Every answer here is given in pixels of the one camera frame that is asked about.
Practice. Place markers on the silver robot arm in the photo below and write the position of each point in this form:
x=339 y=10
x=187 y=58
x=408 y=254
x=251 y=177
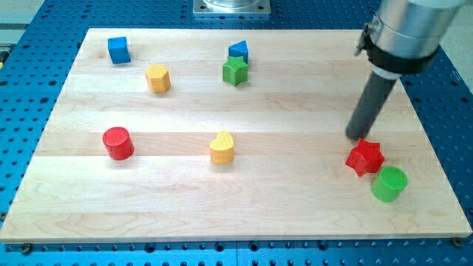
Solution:
x=404 y=35

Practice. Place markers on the yellow heart block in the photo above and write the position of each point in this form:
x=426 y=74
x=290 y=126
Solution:
x=222 y=148

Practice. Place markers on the green star block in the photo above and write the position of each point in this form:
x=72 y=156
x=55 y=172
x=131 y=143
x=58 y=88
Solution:
x=235 y=70

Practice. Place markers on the wooden board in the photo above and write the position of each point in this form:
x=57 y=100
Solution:
x=288 y=179

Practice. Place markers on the blue triangle block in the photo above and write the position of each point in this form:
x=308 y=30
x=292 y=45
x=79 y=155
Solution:
x=239 y=49

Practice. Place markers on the yellow hexagon block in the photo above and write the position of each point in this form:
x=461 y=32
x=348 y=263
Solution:
x=158 y=79

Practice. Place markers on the red cylinder block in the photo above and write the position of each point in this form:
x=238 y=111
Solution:
x=118 y=143

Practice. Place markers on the red star block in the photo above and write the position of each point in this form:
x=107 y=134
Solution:
x=365 y=157

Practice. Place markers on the blue cube block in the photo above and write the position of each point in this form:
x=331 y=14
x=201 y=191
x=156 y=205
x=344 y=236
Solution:
x=118 y=50

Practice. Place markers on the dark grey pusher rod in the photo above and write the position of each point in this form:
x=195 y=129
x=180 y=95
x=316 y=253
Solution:
x=373 y=97

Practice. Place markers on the black clamp band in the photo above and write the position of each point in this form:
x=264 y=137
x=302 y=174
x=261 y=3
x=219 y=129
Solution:
x=389 y=62

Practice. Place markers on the green cylinder block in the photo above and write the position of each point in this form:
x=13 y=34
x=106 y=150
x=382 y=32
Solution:
x=389 y=184

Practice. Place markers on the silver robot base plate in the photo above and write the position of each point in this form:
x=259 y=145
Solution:
x=209 y=8

